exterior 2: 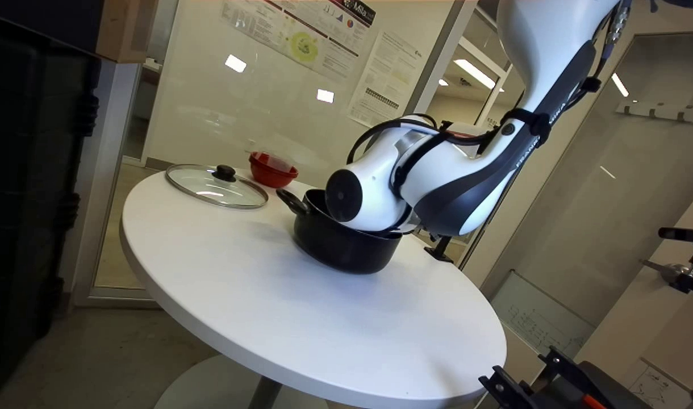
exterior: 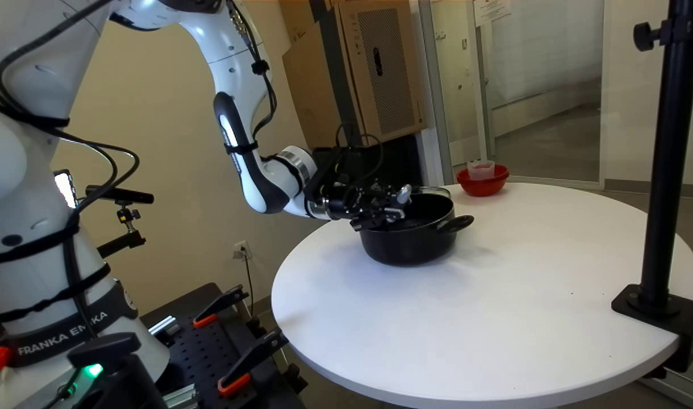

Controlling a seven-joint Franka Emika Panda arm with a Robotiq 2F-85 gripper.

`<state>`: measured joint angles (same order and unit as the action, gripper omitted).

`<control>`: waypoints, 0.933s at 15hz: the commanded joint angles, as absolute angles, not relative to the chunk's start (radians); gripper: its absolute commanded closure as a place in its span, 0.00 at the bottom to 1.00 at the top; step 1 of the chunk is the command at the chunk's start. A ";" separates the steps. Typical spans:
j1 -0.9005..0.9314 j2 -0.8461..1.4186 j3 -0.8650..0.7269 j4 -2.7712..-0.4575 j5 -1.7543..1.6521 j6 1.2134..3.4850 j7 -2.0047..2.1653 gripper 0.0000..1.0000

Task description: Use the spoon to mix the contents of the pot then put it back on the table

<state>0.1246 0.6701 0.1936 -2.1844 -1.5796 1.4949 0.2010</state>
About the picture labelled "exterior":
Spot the clear plastic cup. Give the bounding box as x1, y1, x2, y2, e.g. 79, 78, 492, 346
465, 159, 498, 183

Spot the black cooking pot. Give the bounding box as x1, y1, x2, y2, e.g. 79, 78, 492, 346
357, 189, 478, 269

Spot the red bowl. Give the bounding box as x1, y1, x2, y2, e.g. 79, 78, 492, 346
455, 162, 513, 200

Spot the black spoon with silver end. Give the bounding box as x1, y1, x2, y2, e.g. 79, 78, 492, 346
388, 183, 418, 224

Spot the black camera on mount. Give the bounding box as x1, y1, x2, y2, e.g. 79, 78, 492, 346
82, 183, 157, 260

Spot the black camera stand with clamp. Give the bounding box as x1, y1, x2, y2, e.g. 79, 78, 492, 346
609, 0, 693, 374

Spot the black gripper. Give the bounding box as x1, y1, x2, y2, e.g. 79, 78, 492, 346
308, 176, 406, 232

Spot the black clamp with orange tip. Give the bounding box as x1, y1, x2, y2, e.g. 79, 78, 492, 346
216, 329, 291, 398
190, 285, 249, 329

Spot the white paper notice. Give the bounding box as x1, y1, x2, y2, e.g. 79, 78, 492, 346
472, 0, 513, 30

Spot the aluminium profile rail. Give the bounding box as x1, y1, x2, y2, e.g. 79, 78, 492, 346
637, 366, 693, 409

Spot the brown cardboard box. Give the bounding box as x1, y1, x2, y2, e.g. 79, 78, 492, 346
282, 0, 431, 151

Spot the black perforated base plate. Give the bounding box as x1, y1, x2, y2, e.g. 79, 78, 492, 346
136, 282, 308, 409

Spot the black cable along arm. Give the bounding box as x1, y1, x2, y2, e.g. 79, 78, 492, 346
0, 0, 386, 343

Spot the glass door with white frame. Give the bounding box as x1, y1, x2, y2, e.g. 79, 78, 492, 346
416, 0, 614, 191

